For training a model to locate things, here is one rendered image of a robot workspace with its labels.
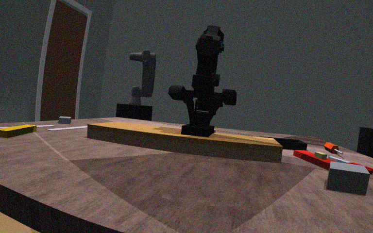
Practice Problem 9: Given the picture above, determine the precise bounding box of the long wooden panel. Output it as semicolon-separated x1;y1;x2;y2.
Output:
87;122;283;163

